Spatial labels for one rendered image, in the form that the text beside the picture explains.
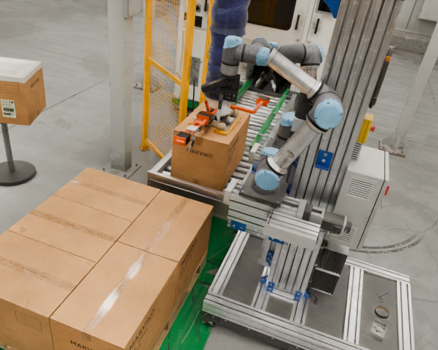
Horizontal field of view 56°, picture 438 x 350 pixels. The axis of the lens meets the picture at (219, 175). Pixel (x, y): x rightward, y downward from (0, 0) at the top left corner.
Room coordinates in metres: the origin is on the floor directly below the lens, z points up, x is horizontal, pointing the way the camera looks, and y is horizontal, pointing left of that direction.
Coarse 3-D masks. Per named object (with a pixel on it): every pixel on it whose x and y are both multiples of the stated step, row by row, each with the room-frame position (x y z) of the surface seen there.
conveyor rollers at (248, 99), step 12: (252, 96) 4.46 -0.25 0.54; (252, 108) 4.08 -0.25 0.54; (264, 108) 4.14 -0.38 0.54; (252, 120) 3.80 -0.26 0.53; (264, 120) 3.86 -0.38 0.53; (276, 120) 3.85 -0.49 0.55; (252, 132) 3.52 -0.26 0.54; (168, 168) 2.67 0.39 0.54; (240, 168) 2.81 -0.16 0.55; (240, 180) 2.64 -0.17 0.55
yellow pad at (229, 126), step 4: (228, 116) 2.82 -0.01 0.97; (232, 116) 2.78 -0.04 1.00; (236, 116) 2.85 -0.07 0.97; (240, 116) 2.87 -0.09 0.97; (236, 120) 2.78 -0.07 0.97; (228, 124) 2.68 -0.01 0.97; (232, 124) 2.70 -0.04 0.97; (216, 128) 2.59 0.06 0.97; (220, 128) 2.59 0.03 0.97; (228, 128) 2.62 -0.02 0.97; (216, 132) 2.57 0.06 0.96; (220, 132) 2.56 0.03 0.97; (224, 132) 2.56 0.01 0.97; (228, 132) 2.58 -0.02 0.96
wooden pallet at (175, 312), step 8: (200, 264) 2.13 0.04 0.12; (200, 272) 2.16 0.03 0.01; (192, 280) 2.06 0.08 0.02; (184, 296) 1.91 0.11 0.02; (176, 312) 1.73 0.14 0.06; (168, 320) 1.61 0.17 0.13; (168, 328) 1.63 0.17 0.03; (160, 336) 1.57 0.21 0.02; (0, 344) 1.30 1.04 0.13; (160, 344) 1.52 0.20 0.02
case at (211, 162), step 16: (192, 112) 2.85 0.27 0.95; (240, 112) 2.98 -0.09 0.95; (176, 128) 2.54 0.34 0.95; (208, 128) 2.62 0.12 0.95; (240, 128) 2.71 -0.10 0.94; (176, 144) 2.51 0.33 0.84; (208, 144) 2.46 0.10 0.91; (224, 144) 2.43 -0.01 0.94; (240, 144) 2.80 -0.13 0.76; (176, 160) 2.51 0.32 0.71; (192, 160) 2.48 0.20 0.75; (208, 160) 2.46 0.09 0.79; (224, 160) 2.43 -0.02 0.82; (240, 160) 2.91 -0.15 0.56; (176, 176) 2.51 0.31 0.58; (192, 176) 2.48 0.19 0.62; (208, 176) 2.45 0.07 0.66; (224, 176) 2.44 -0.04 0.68
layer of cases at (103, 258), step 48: (96, 192) 2.23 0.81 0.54; (144, 192) 2.31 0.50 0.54; (0, 240) 1.66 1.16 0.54; (48, 240) 1.71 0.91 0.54; (96, 240) 1.77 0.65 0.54; (144, 240) 1.83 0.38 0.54; (192, 240) 1.89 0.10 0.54; (0, 288) 1.34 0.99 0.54; (48, 288) 1.38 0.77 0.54; (96, 288) 1.42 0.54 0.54; (144, 288) 1.47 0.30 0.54; (0, 336) 1.30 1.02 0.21; (48, 336) 1.22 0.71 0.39; (96, 336) 1.15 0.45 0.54; (144, 336) 1.31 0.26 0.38
